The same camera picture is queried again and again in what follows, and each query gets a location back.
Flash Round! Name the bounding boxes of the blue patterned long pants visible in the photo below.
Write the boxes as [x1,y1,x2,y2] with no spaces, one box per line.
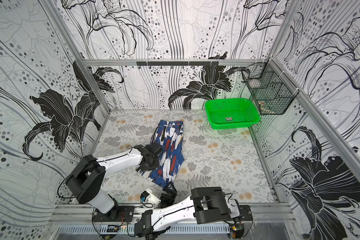
[140,120,185,188]

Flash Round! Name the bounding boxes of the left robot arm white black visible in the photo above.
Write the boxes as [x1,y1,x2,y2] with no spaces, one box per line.
[65,143,163,214]

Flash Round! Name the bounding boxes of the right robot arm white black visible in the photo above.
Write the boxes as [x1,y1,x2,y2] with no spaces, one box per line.
[134,187,244,240]

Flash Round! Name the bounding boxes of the green plastic basket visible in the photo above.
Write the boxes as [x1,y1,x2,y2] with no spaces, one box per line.
[205,98,261,130]

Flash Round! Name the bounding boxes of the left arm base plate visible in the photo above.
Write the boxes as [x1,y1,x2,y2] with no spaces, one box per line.
[92,205,134,222]

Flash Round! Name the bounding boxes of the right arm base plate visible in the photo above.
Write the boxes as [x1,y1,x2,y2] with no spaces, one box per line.
[229,205,253,223]

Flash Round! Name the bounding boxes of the black bar on rail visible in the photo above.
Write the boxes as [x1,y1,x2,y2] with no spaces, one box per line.
[136,61,220,67]

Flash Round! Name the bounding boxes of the white slotted cable duct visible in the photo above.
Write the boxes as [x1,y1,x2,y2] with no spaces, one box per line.
[57,224,230,235]

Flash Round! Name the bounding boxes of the black wire basket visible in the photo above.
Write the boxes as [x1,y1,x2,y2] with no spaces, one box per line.
[241,63,294,116]

